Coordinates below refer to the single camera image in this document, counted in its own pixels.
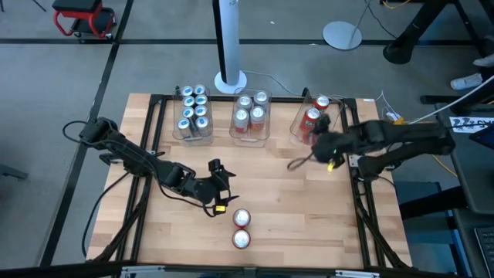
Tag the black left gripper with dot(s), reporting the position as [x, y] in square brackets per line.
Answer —
[206, 189]

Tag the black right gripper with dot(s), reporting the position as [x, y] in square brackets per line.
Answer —
[332, 148]

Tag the clear plastic bin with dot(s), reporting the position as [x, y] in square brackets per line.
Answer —
[295, 133]
[251, 141]
[193, 141]

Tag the red strawberry soda can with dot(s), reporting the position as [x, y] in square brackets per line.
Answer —
[241, 217]
[312, 114]
[321, 102]
[241, 238]

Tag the silver soda can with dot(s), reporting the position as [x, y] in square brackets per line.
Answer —
[241, 115]
[257, 112]
[244, 101]
[261, 96]

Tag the slim blue-tab soda can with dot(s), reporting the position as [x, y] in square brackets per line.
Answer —
[202, 122]
[188, 112]
[201, 99]
[183, 123]
[199, 89]
[200, 110]
[188, 101]
[187, 90]

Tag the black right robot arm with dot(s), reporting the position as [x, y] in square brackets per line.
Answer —
[405, 135]

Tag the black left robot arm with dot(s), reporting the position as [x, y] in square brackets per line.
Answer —
[135, 154]

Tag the white power adapter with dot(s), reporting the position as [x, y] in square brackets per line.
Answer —
[393, 116]

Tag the floor stand with round base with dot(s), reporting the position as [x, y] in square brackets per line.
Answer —
[341, 35]

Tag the black desk foot bar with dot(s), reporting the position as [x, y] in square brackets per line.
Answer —
[432, 202]

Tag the tall pole stand round base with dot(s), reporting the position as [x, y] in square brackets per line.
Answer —
[231, 38]

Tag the blue floor mat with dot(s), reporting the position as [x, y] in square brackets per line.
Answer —
[424, 247]

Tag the white paper label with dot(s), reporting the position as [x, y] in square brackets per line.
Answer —
[469, 124]

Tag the black desk leg column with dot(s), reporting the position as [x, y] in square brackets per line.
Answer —
[420, 23]

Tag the dark grey desk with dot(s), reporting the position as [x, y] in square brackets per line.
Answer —
[471, 173]

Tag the person's foot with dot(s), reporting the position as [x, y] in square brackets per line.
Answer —
[485, 61]
[465, 82]

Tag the dark keyboard desk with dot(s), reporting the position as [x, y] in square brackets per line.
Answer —
[465, 239]

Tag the black keyboard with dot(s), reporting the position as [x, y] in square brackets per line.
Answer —
[487, 251]

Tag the grey floor object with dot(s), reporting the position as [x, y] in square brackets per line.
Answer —
[13, 172]

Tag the red and black rolling stool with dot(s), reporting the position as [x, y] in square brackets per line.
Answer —
[83, 15]

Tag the black camera mount rail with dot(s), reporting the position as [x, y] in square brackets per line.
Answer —
[58, 270]

